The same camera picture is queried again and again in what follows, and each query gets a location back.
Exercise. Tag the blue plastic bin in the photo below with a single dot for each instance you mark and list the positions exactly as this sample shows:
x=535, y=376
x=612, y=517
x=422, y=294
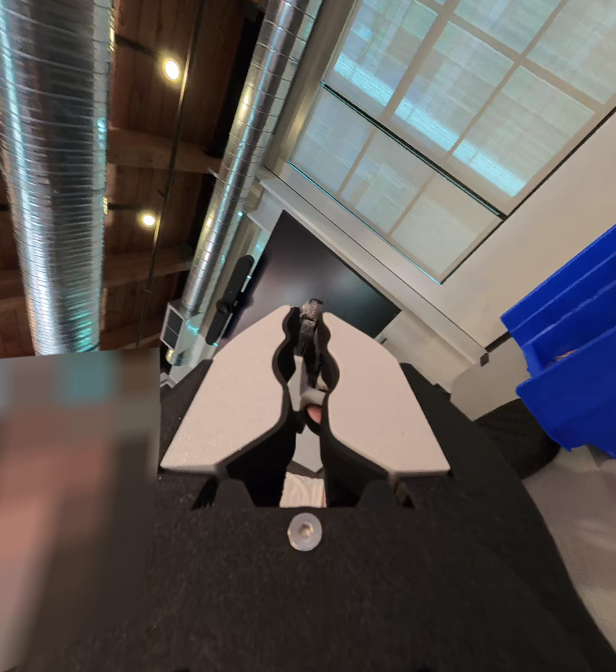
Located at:
x=592, y=357

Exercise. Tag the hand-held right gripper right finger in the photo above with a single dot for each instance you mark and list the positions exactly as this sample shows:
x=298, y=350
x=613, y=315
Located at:
x=387, y=415

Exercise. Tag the large dark wall screen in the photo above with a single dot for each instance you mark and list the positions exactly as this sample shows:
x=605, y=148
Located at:
x=318, y=273

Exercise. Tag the black textured pad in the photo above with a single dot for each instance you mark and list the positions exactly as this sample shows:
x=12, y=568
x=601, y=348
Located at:
x=523, y=436

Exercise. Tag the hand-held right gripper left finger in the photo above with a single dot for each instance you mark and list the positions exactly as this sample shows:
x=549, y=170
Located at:
x=224, y=410

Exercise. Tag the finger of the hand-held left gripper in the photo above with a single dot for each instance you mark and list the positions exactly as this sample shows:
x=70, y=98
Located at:
x=306, y=489
x=308, y=386

